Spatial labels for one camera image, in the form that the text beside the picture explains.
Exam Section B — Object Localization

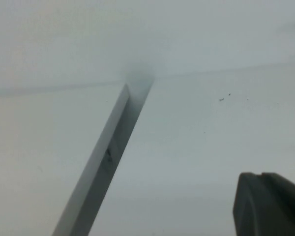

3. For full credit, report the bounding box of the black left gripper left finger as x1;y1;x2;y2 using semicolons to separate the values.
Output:
233;172;295;236

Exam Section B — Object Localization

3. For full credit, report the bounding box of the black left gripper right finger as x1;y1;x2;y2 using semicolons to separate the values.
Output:
261;173;295;236

